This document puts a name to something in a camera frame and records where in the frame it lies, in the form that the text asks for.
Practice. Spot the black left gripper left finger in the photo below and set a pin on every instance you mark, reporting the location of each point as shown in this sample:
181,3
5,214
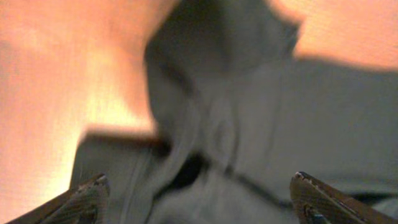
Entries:
86,203

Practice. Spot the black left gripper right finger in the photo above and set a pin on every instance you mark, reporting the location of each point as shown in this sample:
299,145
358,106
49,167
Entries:
316,202

